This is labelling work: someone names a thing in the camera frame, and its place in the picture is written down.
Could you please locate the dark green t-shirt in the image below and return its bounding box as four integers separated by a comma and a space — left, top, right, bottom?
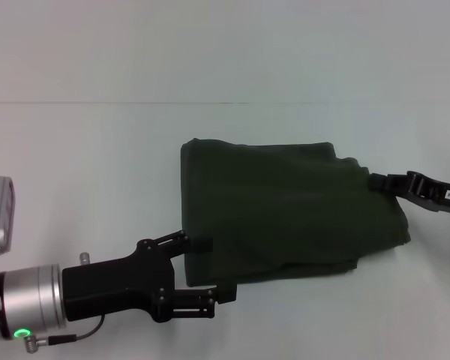
179, 137, 413, 289

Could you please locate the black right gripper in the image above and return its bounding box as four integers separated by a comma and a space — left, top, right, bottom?
367, 170, 450, 218

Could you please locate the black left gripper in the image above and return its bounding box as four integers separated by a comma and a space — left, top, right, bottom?
61, 231, 238, 323

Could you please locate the left gripper cable with plug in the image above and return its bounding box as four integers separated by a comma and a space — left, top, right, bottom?
22, 251, 106, 354

